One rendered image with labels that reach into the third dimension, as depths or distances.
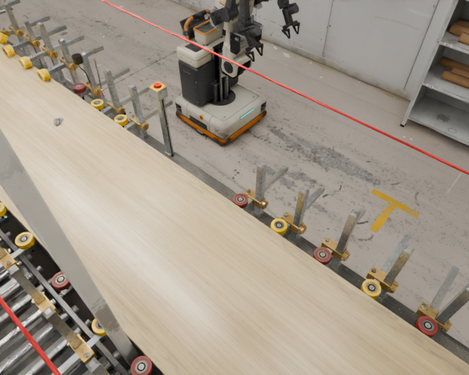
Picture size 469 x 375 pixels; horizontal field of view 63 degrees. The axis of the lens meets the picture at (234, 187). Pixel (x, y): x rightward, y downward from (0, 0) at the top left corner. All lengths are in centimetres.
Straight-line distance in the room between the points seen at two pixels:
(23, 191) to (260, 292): 111
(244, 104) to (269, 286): 221
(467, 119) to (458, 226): 123
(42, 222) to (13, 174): 15
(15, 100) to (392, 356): 264
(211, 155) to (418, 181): 181
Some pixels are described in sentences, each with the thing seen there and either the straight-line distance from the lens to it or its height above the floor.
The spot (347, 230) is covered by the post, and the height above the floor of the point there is 104.
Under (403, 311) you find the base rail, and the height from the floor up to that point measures 70.
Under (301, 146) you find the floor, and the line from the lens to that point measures 362.
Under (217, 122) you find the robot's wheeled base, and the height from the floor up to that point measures 27.
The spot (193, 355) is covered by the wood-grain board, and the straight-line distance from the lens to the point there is 161.
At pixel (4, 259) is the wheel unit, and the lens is 213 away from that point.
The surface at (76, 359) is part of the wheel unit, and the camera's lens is 178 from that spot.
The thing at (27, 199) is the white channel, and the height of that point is 182.
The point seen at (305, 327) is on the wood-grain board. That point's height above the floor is 90.
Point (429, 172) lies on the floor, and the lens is 374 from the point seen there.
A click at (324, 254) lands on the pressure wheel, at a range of 183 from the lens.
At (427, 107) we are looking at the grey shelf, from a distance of 423.
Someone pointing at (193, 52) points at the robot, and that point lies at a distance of 331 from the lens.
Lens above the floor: 244
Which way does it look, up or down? 49 degrees down
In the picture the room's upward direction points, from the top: straight up
